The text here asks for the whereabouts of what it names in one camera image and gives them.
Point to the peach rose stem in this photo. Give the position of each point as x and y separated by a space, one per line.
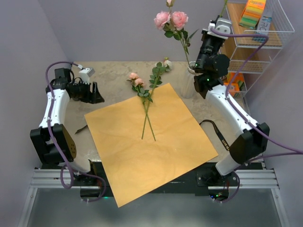
138 86

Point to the aluminium frame rail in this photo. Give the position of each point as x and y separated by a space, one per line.
254 202

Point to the white rose leafy stem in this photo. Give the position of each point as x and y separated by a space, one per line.
155 78

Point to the pale pink rose stem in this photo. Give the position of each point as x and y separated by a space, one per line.
224 8

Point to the orange box in basket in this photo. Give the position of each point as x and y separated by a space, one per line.
234 90

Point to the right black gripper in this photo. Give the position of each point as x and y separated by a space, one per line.
206 35

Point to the blue puzzle cube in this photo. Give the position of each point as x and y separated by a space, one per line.
261 38

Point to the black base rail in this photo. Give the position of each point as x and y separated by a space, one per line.
192 182

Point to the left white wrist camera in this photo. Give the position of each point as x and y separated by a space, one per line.
85 74

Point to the black printed ribbon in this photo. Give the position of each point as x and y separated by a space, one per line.
220 134

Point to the colourful sponge pack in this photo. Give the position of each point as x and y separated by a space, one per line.
252 13

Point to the orange wrapping paper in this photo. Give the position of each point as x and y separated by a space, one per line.
137 156

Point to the white wire shelf rack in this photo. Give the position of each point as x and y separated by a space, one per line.
238 49

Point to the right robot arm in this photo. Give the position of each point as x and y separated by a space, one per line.
209 68

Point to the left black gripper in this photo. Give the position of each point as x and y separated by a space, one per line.
94 97

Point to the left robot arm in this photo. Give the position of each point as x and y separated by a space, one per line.
53 144

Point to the grey tall box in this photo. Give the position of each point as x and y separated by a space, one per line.
265 22

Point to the white ribbed vase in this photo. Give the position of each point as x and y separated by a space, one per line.
186 82

